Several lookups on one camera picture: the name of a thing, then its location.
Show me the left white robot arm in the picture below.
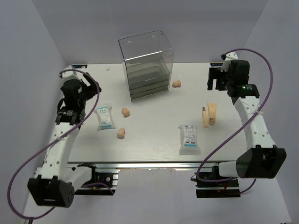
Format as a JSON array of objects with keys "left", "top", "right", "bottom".
[{"left": 28, "top": 69, "right": 101, "bottom": 208}]

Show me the blue table label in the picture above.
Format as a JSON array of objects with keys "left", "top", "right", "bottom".
[
  {"left": 72, "top": 64, "right": 87, "bottom": 69},
  {"left": 210, "top": 63, "right": 223, "bottom": 67}
]

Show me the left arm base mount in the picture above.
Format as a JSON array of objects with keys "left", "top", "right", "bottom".
[{"left": 67, "top": 163, "right": 119, "bottom": 196}]

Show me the wide beige cream tube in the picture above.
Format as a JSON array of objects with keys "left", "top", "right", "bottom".
[{"left": 207, "top": 103, "right": 217, "bottom": 125}]

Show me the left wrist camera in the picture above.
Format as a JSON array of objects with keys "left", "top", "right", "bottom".
[{"left": 59, "top": 65, "right": 79, "bottom": 82}]

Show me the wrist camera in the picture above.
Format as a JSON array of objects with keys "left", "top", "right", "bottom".
[
  {"left": 59, "top": 65, "right": 79, "bottom": 82},
  {"left": 221, "top": 51, "right": 238, "bottom": 72}
]

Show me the right blue table label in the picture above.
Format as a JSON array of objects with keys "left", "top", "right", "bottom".
[{"left": 210, "top": 63, "right": 223, "bottom": 67}]

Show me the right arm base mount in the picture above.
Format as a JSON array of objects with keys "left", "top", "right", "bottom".
[{"left": 190, "top": 166, "right": 241, "bottom": 198}]

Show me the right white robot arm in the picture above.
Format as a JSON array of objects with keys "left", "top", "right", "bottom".
[{"left": 207, "top": 60, "right": 286, "bottom": 186}]

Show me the cotton pad packet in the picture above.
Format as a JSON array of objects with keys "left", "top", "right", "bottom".
[
  {"left": 94, "top": 102, "right": 115, "bottom": 131},
  {"left": 179, "top": 125, "right": 201, "bottom": 155}
]

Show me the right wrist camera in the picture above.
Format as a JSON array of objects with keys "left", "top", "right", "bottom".
[{"left": 221, "top": 51, "right": 238, "bottom": 72}]

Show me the left blue table label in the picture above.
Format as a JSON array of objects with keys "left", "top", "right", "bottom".
[{"left": 72, "top": 64, "right": 87, "bottom": 69}]

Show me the clear acrylic drawer organizer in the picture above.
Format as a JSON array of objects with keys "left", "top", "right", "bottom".
[{"left": 118, "top": 30, "right": 174, "bottom": 101}]

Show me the slim beige concealer tube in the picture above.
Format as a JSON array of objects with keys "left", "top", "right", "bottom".
[{"left": 202, "top": 107, "right": 208, "bottom": 127}]

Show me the beige sponge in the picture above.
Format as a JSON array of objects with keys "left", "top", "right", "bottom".
[
  {"left": 117, "top": 128, "right": 126, "bottom": 139},
  {"left": 121, "top": 107, "right": 130, "bottom": 118},
  {"left": 172, "top": 80, "right": 181, "bottom": 88}
]

